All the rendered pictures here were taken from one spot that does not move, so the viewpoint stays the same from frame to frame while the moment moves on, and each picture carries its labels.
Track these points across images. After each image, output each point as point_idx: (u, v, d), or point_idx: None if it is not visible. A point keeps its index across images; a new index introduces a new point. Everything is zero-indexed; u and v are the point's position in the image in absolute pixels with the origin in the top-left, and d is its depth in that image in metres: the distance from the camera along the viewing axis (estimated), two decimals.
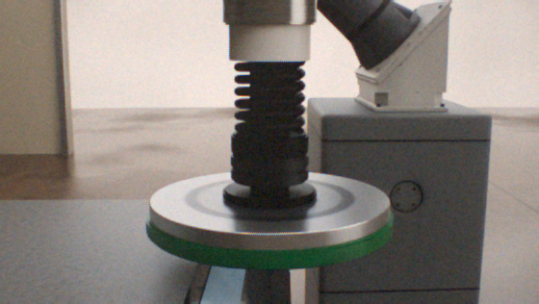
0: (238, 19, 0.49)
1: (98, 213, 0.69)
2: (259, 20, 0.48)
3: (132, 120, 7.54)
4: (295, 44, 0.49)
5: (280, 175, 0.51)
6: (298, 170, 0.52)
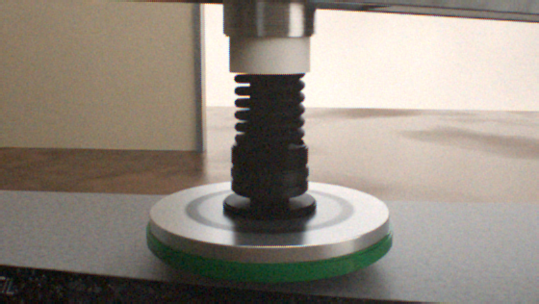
0: (238, 32, 0.49)
1: None
2: (259, 33, 0.48)
3: None
4: (295, 57, 0.50)
5: (280, 187, 0.51)
6: (298, 182, 0.52)
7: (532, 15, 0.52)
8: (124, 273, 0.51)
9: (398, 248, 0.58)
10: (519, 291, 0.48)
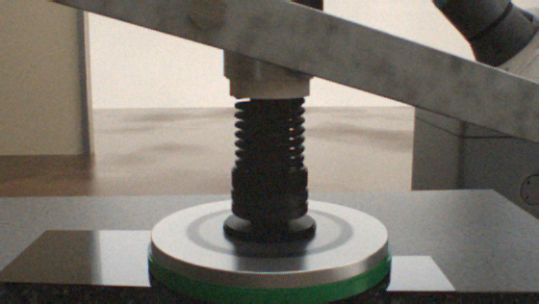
0: (238, 76, 0.50)
1: (403, 203, 0.73)
2: (259, 78, 0.49)
3: (141, 120, 7.53)
4: (295, 81, 0.50)
5: (280, 210, 0.52)
6: (298, 204, 0.53)
7: None
8: None
9: None
10: None
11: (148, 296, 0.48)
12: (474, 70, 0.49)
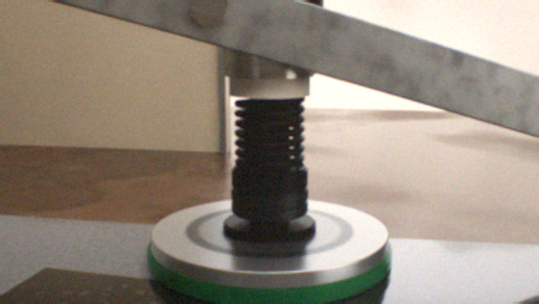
0: (238, 74, 0.50)
1: (509, 264, 0.53)
2: (259, 75, 0.49)
3: None
4: (295, 81, 0.50)
5: (280, 210, 0.52)
6: (298, 204, 0.53)
7: None
8: None
9: (200, 299, 0.46)
10: None
11: None
12: (475, 64, 0.49)
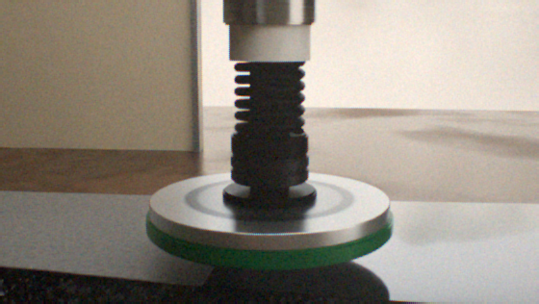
0: (238, 20, 0.49)
1: None
2: (259, 20, 0.48)
3: None
4: (295, 44, 0.49)
5: (280, 175, 0.51)
6: (298, 170, 0.52)
7: None
8: (115, 274, 0.51)
9: (390, 248, 0.57)
10: (510, 291, 0.48)
11: None
12: None
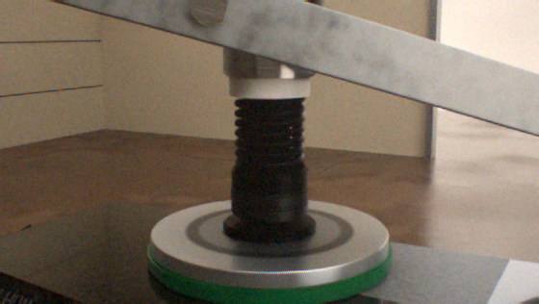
0: (238, 73, 0.50)
1: None
2: (259, 75, 0.49)
3: None
4: (295, 81, 0.50)
5: (280, 210, 0.52)
6: (298, 204, 0.53)
7: None
8: None
9: None
10: None
11: None
12: (475, 63, 0.49)
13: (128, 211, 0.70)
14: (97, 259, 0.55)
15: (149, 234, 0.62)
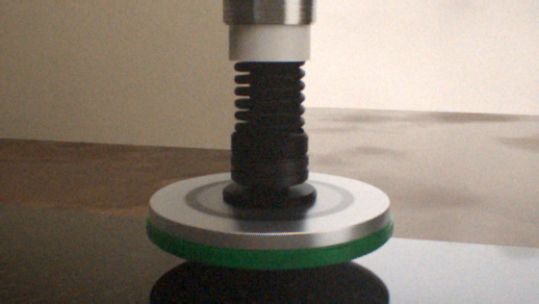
0: (238, 19, 0.49)
1: None
2: (259, 20, 0.48)
3: None
4: (295, 44, 0.49)
5: (280, 175, 0.51)
6: (298, 170, 0.52)
7: None
8: None
9: None
10: None
11: None
12: None
13: None
14: None
15: None
